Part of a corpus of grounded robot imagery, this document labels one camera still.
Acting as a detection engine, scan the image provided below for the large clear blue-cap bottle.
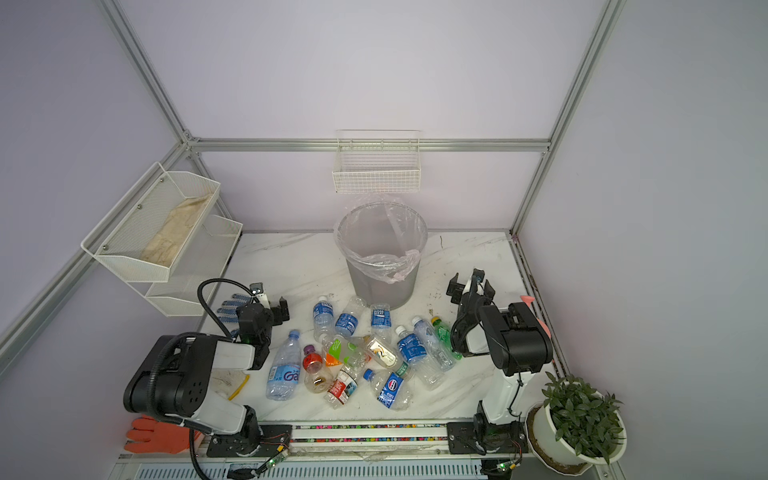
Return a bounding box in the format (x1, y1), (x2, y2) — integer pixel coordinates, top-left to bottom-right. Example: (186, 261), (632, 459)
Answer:
(266, 330), (301, 401)

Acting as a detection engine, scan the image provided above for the blue label crushed bottle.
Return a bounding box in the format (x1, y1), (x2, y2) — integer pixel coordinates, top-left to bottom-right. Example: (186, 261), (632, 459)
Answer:
(363, 368), (414, 411)

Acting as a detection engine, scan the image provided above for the yellow-cap clear bottle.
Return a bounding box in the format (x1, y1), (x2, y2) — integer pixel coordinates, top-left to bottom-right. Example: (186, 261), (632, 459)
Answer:
(362, 334), (403, 370)

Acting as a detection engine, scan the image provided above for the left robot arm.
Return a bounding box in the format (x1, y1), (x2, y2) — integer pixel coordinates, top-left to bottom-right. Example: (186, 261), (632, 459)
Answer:
(123, 297), (292, 458)

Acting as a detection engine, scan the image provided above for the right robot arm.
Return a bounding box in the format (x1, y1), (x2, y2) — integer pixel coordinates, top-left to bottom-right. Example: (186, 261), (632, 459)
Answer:
(446, 269), (554, 455)

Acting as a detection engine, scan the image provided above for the grey mesh waste bin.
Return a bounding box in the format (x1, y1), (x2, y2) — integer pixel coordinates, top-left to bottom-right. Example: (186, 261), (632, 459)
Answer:
(334, 196), (428, 309)

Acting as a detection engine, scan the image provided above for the clear plastic bin liner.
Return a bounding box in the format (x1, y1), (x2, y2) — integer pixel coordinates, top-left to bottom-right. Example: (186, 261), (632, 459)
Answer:
(334, 194), (428, 285)

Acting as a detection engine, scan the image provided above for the blue dotted work glove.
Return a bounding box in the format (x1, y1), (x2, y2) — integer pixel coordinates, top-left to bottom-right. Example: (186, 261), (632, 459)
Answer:
(216, 293), (252, 336)

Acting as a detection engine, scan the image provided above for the pink watering can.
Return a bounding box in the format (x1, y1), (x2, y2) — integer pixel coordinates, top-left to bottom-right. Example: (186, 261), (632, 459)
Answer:
(520, 295), (552, 338)

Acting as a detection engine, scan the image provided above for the green plastic bottle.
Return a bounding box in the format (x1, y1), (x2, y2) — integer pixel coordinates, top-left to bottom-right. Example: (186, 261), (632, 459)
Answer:
(431, 316), (463, 360)

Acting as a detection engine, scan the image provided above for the clear light-blue label bottle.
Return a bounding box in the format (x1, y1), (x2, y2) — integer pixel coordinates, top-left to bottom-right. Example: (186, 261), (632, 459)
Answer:
(411, 316), (456, 372)

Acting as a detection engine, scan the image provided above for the white mesh lower shelf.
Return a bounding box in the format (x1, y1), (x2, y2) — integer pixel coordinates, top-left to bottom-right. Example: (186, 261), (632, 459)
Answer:
(144, 214), (242, 317)

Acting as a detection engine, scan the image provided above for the white mesh shelf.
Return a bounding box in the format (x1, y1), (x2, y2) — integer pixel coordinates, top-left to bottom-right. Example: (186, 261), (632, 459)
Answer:
(144, 214), (242, 317)
(81, 163), (220, 283)

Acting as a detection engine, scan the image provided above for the red label purple-cap bottle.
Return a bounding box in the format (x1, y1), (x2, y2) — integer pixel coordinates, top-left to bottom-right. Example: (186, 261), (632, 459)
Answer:
(302, 344), (334, 394)

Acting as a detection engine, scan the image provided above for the green orange label bottle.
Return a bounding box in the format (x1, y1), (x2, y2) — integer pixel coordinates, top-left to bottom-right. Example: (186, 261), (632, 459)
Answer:
(322, 334), (371, 368)

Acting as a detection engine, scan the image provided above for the capless blue label bottle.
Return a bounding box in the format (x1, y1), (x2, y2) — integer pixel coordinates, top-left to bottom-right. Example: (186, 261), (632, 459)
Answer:
(334, 296), (366, 337)

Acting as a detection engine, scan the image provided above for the Pocari Sweat bottle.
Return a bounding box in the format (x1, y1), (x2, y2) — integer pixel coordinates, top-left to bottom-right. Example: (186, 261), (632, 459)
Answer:
(370, 303), (392, 338)

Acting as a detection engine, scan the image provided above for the red label clear bottle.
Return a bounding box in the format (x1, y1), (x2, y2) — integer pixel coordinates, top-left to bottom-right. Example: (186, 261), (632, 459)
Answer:
(325, 366), (361, 409)

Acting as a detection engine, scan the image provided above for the beige cloth in shelf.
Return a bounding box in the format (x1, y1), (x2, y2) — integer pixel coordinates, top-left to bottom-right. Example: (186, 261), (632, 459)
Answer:
(140, 195), (211, 267)

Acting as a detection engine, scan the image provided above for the orange rubber glove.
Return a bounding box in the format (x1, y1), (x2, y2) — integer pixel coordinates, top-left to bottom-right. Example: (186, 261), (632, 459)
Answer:
(124, 416), (203, 455)

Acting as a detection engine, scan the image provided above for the white mesh upper shelf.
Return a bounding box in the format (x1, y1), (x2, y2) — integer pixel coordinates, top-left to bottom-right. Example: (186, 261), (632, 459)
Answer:
(81, 163), (220, 283)

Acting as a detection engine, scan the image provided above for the potted green plant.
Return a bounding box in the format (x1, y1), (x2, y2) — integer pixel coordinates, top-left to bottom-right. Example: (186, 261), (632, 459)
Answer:
(525, 372), (627, 476)

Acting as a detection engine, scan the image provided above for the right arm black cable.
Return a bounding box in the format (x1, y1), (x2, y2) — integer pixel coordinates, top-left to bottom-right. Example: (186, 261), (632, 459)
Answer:
(449, 275), (487, 358)

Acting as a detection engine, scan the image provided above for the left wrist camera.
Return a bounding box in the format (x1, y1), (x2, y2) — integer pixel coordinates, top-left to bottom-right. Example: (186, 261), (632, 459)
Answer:
(249, 282), (271, 309)

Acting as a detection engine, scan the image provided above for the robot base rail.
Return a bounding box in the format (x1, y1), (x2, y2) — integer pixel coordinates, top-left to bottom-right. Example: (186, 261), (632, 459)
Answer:
(206, 419), (529, 460)

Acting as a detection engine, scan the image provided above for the white wire wall basket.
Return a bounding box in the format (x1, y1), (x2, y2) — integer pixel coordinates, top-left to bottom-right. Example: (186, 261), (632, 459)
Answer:
(332, 129), (422, 194)

